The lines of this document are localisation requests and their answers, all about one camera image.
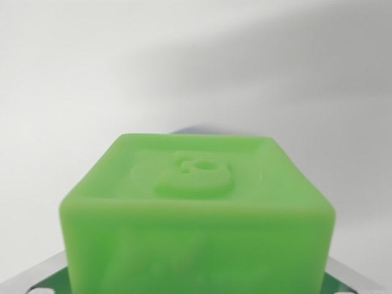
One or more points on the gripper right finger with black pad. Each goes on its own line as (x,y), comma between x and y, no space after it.
(352,278)

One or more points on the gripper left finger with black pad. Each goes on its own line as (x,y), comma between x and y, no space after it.
(39,275)

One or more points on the green cube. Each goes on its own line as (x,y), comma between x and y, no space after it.
(196,214)

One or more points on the blue cube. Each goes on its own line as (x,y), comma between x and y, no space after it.
(190,130)

